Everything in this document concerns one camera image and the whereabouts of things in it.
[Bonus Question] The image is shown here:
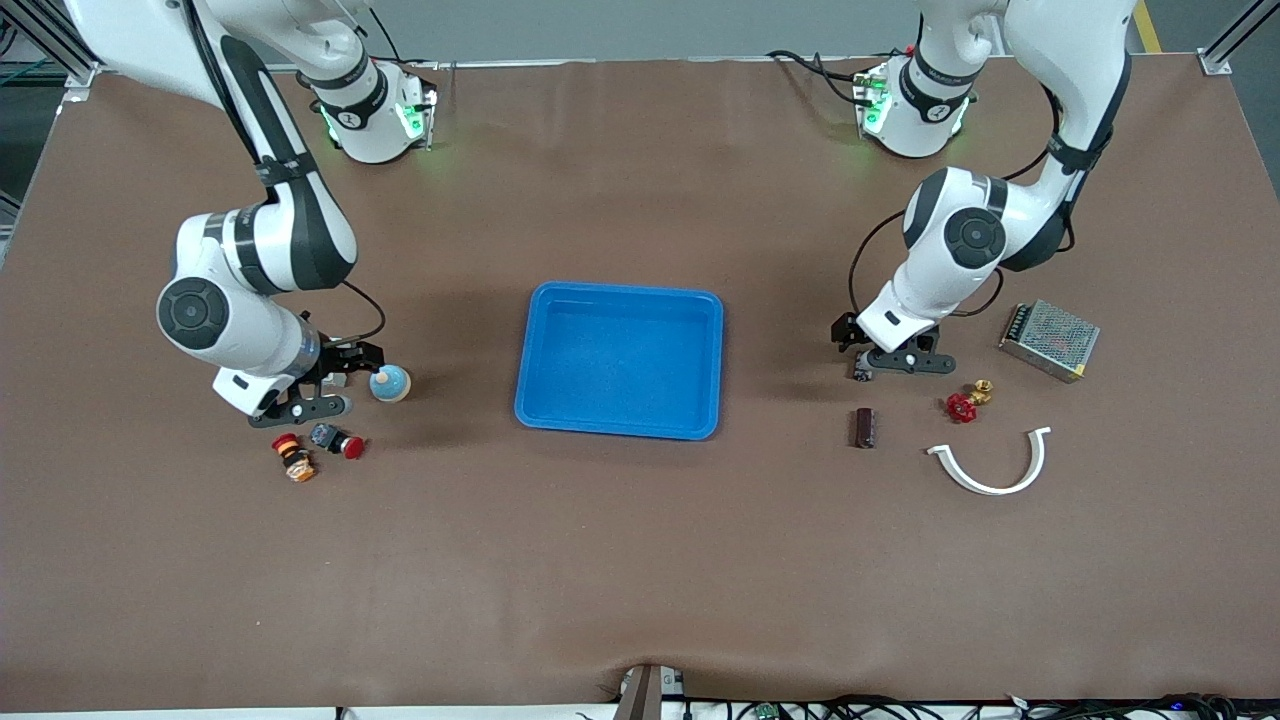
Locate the red mushroom push button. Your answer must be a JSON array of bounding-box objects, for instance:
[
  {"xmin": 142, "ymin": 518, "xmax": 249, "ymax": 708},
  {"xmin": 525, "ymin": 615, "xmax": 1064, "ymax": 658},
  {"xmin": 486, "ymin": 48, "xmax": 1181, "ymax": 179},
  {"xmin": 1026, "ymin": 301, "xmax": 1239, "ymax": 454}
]
[{"xmin": 308, "ymin": 422, "xmax": 367, "ymax": 461}]

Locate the brass valve red handle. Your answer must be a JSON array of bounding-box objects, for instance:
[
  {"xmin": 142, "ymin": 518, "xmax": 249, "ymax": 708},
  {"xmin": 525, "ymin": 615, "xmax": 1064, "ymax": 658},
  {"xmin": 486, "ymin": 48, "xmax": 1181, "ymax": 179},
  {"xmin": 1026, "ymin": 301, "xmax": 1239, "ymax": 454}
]
[{"xmin": 946, "ymin": 379, "xmax": 995, "ymax": 424}]

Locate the white half-round pipe clamp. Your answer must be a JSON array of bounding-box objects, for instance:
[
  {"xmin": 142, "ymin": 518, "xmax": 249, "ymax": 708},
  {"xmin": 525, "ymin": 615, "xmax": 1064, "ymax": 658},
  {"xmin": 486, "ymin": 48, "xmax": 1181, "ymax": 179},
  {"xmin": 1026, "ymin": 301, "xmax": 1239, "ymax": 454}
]
[{"xmin": 926, "ymin": 426, "xmax": 1053, "ymax": 497}]

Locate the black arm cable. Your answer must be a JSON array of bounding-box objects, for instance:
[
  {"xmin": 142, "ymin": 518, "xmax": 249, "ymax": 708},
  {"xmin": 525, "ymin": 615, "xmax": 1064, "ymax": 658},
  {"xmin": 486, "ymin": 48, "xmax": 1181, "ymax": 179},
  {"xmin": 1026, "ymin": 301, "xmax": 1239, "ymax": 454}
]
[
  {"xmin": 185, "ymin": 0, "xmax": 388, "ymax": 343},
  {"xmin": 848, "ymin": 85, "xmax": 1081, "ymax": 319}
]

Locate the brown table mat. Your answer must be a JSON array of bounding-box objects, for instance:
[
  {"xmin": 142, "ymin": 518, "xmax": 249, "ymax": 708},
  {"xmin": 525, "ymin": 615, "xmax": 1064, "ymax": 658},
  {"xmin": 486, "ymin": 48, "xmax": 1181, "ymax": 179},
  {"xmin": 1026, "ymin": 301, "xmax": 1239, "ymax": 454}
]
[{"xmin": 0, "ymin": 55, "xmax": 1280, "ymax": 713}]

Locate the black base cable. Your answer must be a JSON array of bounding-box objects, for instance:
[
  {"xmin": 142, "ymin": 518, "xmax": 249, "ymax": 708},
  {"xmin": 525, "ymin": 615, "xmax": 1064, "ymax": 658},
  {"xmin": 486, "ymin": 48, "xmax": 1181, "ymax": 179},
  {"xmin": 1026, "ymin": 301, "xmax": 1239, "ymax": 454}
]
[
  {"xmin": 370, "ymin": 8, "xmax": 446, "ymax": 71},
  {"xmin": 766, "ymin": 48, "xmax": 871, "ymax": 107}
]

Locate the black left base cable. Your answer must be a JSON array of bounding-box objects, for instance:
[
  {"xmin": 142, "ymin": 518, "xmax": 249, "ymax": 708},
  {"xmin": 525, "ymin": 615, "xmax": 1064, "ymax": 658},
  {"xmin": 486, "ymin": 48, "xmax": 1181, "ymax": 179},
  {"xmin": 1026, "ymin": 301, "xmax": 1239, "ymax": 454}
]
[{"xmin": 766, "ymin": 48, "xmax": 871, "ymax": 107}]

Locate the black right base cable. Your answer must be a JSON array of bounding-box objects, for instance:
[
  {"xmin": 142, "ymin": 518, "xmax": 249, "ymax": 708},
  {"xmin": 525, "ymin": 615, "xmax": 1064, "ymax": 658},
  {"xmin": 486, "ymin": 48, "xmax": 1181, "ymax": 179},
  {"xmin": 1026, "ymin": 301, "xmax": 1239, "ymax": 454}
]
[{"xmin": 370, "ymin": 8, "xmax": 446, "ymax": 71}]

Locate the aluminium frame profile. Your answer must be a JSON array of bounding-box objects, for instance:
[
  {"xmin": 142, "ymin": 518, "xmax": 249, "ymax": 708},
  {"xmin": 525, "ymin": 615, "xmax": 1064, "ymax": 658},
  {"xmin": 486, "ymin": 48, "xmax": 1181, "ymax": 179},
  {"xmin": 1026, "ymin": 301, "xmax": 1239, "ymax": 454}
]
[
  {"xmin": 0, "ymin": 0, "xmax": 104, "ymax": 106},
  {"xmin": 1195, "ymin": 0, "xmax": 1280, "ymax": 78}
]

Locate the metal mesh power supply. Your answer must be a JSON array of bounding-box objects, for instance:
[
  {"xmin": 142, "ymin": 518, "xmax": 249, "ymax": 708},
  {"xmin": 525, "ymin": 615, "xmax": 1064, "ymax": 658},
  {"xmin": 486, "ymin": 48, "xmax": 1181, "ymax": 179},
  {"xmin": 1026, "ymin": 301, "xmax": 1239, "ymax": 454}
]
[{"xmin": 998, "ymin": 299, "xmax": 1102, "ymax": 384}]

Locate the blue plastic tray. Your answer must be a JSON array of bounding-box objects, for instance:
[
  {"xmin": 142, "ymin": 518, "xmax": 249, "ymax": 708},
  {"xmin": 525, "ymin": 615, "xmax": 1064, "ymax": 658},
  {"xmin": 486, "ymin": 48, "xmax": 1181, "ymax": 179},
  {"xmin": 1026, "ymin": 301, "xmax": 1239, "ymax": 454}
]
[{"xmin": 514, "ymin": 281, "xmax": 725, "ymax": 442}]

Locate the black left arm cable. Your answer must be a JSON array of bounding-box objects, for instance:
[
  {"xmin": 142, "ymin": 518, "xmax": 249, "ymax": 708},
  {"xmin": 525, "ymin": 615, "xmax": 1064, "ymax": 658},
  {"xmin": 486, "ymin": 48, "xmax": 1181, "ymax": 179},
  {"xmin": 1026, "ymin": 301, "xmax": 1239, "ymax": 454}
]
[{"xmin": 848, "ymin": 85, "xmax": 1081, "ymax": 319}]

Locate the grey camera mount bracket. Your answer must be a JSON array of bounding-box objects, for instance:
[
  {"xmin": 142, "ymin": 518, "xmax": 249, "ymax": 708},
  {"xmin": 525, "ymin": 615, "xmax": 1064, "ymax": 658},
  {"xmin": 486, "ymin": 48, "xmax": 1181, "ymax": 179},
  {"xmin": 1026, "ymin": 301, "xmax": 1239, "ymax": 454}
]
[{"xmin": 612, "ymin": 662, "xmax": 689, "ymax": 720}]

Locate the small red orange push button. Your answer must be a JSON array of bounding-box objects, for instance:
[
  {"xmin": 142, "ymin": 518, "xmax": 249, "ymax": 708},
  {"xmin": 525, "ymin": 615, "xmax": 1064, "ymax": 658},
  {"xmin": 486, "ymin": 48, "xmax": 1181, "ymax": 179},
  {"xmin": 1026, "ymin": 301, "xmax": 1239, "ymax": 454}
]
[{"xmin": 271, "ymin": 432, "xmax": 319, "ymax": 484}]

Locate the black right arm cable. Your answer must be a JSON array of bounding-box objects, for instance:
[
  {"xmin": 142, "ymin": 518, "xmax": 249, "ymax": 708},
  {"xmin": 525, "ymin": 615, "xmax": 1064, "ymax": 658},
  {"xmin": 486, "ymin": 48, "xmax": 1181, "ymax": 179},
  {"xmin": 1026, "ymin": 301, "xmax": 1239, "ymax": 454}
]
[{"xmin": 185, "ymin": 0, "xmax": 388, "ymax": 343}]

